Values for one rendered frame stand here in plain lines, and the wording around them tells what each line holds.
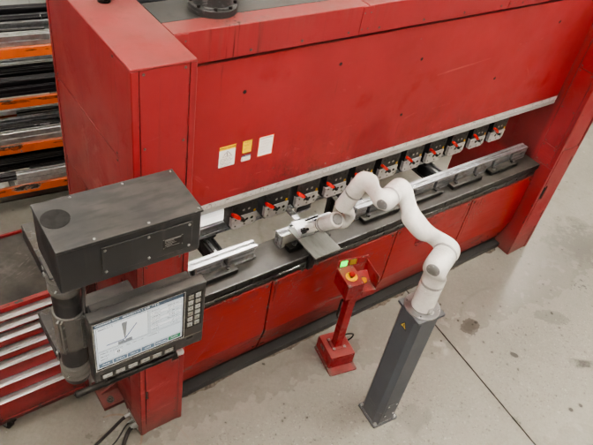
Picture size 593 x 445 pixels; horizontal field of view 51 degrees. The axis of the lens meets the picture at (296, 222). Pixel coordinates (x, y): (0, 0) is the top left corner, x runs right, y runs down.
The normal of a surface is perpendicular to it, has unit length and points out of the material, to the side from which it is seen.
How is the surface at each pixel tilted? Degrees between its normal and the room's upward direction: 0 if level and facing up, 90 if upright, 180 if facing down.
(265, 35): 90
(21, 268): 0
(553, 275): 0
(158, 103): 90
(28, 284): 0
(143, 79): 90
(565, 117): 90
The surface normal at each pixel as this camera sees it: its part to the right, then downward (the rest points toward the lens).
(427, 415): 0.15, -0.74
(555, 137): -0.81, 0.29
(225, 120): 0.57, 0.61
